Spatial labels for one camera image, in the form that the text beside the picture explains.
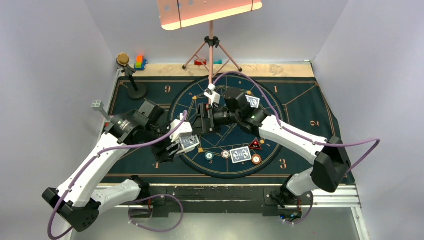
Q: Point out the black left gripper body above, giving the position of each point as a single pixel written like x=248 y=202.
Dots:
x=160 y=151

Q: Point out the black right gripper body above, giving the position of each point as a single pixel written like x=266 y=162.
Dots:
x=217 y=116

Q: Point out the blue backed playing card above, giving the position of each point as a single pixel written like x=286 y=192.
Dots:
x=253 y=101
x=241 y=154

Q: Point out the blue playing card box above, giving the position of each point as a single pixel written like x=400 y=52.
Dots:
x=188 y=144

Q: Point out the red triangular dealer button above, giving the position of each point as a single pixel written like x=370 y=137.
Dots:
x=255 y=145

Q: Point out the green poker chip stack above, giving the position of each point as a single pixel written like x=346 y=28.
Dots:
x=209 y=156

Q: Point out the orange poker chip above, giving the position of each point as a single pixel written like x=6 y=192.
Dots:
x=256 y=159

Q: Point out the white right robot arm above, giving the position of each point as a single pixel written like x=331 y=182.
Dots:
x=329 y=159

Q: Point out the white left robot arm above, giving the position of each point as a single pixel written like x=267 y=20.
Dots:
x=78 y=201

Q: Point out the round dark poker mat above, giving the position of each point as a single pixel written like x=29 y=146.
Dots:
x=230 y=136

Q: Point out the red teal toy blocks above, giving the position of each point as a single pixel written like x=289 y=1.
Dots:
x=202 y=61

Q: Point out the round brass bell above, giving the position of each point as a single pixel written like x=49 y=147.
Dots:
x=138 y=90

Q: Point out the dark green poker mat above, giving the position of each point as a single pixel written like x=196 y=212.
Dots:
x=301 y=99

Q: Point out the colourful toy brick train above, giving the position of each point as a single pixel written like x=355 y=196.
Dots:
x=140 y=63

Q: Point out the pink music stand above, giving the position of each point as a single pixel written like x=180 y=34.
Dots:
x=180 y=14

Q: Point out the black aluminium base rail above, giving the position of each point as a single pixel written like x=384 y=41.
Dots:
x=239 y=199

